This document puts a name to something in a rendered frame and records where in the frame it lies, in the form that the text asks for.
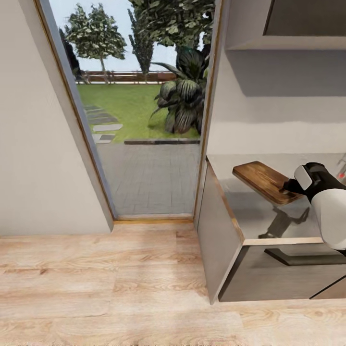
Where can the fixed window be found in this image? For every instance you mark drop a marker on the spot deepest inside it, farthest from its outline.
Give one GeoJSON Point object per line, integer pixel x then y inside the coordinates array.
{"type": "Point", "coordinates": [138, 74]}

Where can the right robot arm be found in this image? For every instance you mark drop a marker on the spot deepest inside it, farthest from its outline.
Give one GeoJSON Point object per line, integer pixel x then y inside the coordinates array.
{"type": "Point", "coordinates": [328, 199]}

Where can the dishwasher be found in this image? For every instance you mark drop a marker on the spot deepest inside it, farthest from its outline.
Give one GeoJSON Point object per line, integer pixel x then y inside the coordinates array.
{"type": "Point", "coordinates": [282, 272]}

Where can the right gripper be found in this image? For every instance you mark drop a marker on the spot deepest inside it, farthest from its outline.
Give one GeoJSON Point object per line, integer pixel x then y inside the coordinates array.
{"type": "Point", "coordinates": [293, 186]}

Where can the cutting board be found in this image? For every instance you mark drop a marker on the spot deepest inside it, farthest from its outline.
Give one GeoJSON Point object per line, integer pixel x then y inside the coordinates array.
{"type": "Point", "coordinates": [267, 180]}

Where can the cabinet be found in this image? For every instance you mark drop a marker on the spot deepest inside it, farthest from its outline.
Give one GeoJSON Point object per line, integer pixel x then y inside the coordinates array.
{"type": "Point", "coordinates": [287, 25]}

